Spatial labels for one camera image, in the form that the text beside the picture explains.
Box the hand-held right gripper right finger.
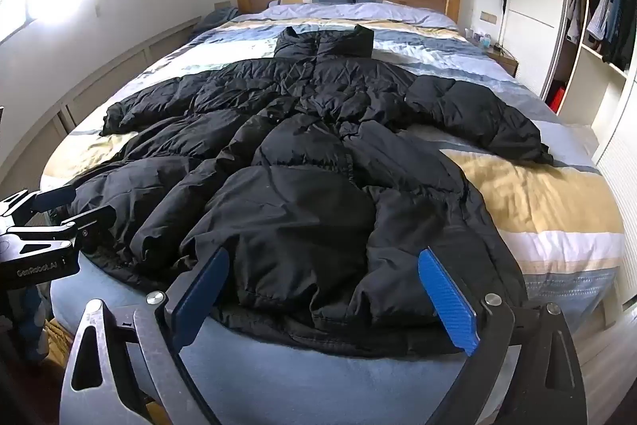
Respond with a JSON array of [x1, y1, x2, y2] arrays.
[[417, 247, 589, 425]]

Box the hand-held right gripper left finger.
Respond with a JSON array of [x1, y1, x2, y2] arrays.
[[59, 247, 231, 425]]

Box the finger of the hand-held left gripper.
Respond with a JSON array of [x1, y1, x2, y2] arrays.
[[5, 205, 118, 257], [0, 185, 78, 227]]

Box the black puffer coat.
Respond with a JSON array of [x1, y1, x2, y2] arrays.
[[67, 25, 554, 358]]

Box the row of hanging clothes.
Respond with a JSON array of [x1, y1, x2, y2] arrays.
[[566, 0, 637, 72]]

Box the beige panelled window seat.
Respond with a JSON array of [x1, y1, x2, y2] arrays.
[[0, 16, 202, 187]]

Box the blue fitted bed sheet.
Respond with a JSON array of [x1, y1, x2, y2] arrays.
[[50, 251, 615, 425]]

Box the striped duvet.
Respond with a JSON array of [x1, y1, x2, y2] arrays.
[[40, 2, 625, 306]]

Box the red box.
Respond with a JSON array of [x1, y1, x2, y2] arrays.
[[546, 79, 567, 113]]

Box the dark blue cushion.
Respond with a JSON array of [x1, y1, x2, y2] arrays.
[[191, 6, 240, 35]]

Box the wooden nightstand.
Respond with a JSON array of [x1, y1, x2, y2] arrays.
[[485, 45, 520, 78]]

